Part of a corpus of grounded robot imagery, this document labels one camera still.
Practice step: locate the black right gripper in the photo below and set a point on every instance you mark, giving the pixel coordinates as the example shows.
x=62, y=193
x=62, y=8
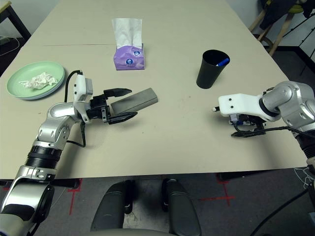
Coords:
x=246, y=121

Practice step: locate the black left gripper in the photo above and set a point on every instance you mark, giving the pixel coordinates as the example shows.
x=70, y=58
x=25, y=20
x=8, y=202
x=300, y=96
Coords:
x=97, y=108

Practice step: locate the grey glasses case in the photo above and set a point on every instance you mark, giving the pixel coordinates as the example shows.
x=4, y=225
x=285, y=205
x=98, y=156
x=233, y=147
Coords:
x=137, y=99

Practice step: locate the green plate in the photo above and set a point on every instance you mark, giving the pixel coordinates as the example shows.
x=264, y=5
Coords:
x=32, y=68

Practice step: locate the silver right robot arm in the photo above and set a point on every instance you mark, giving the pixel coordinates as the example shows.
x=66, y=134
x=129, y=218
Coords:
x=290, y=100

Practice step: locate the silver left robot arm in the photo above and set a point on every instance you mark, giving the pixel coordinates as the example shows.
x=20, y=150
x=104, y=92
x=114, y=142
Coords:
x=59, y=110

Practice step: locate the black table foot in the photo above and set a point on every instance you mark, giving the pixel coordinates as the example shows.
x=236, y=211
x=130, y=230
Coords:
x=233, y=175
x=64, y=183

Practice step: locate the purple tissue box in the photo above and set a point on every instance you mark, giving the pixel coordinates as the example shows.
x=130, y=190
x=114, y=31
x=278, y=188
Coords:
x=129, y=61

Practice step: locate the black plastic cup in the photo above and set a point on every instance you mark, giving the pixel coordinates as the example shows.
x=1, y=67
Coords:
x=209, y=73

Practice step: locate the blue capped marker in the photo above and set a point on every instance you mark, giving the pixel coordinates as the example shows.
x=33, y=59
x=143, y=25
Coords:
x=223, y=62

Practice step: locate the grey robot right leg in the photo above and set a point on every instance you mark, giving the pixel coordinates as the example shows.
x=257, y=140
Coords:
x=182, y=209

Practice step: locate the grey robot leg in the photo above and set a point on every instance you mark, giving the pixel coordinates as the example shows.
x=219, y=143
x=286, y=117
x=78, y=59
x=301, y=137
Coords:
x=182, y=209
x=110, y=209

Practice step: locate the wooden stool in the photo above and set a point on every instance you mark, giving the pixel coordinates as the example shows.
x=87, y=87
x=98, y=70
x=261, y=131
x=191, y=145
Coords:
x=278, y=37

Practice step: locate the grey robot left leg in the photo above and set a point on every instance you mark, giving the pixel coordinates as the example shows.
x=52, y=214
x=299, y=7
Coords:
x=110, y=209

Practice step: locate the dark jacket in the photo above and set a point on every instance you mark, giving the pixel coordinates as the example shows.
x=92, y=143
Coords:
x=273, y=12

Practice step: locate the grey robot torso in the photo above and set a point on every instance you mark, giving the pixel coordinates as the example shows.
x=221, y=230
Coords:
x=130, y=233

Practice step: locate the yellow-green cushion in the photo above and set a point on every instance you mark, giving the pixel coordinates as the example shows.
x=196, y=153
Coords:
x=295, y=9

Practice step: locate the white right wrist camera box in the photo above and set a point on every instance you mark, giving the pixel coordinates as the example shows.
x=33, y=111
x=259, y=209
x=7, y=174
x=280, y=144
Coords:
x=236, y=103

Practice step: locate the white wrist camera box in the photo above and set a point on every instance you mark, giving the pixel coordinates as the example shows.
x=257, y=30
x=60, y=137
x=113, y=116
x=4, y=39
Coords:
x=236, y=103
x=82, y=87

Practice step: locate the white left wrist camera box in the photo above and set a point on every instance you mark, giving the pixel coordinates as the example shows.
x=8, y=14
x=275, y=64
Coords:
x=82, y=87

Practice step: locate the side table black frame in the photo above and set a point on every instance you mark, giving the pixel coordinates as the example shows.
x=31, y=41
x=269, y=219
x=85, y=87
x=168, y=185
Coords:
x=21, y=25

